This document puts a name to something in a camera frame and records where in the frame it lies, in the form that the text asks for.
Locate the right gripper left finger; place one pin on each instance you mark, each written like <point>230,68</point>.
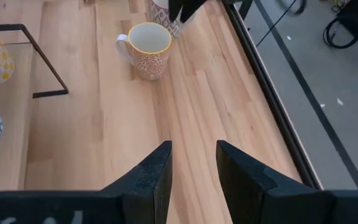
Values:
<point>148,193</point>

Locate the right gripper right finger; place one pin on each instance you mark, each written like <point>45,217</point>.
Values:
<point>247,193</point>

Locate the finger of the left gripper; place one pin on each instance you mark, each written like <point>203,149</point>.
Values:
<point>191,6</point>
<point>175,9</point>

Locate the grey diamond patterned mug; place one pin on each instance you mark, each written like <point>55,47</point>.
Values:
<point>162,18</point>

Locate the coral floral patterned mug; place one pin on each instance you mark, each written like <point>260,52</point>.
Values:
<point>151,62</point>

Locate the black aluminium rig frame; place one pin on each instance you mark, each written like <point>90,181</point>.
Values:
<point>269,93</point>

